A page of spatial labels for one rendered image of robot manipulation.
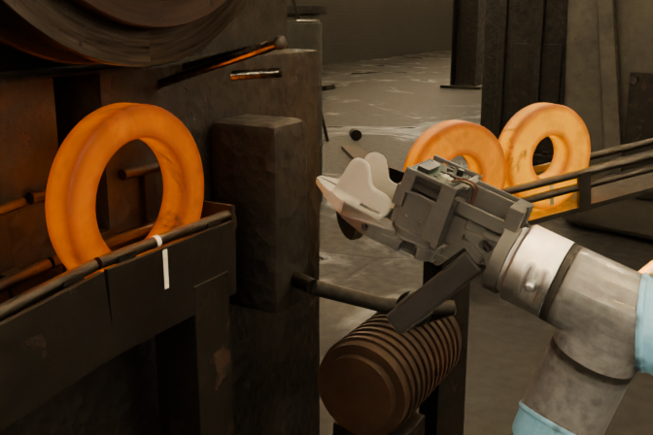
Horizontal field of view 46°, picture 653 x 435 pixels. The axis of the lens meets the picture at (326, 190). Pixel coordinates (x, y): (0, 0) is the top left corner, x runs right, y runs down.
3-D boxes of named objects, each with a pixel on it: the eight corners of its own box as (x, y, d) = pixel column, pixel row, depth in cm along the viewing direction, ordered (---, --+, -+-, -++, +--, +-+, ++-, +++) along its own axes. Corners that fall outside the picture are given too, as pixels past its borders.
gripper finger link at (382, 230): (360, 192, 77) (435, 229, 74) (355, 208, 78) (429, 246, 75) (337, 203, 73) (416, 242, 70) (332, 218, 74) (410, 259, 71)
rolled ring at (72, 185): (202, 95, 80) (178, 93, 82) (59, 116, 65) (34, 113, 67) (208, 263, 85) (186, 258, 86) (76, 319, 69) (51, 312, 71)
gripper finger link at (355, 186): (330, 137, 77) (409, 174, 74) (315, 189, 80) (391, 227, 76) (314, 142, 75) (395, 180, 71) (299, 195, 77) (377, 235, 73)
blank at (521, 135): (491, 111, 109) (505, 114, 106) (575, 94, 115) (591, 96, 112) (495, 215, 113) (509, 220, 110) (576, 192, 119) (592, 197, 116)
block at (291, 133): (209, 302, 100) (202, 118, 94) (245, 284, 106) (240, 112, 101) (278, 318, 95) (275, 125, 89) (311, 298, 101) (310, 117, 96)
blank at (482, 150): (396, 129, 103) (409, 132, 100) (491, 111, 109) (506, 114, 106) (404, 238, 107) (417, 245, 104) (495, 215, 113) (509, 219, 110)
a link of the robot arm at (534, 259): (551, 301, 73) (528, 331, 66) (507, 280, 75) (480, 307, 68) (582, 233, 71) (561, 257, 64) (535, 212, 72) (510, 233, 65)
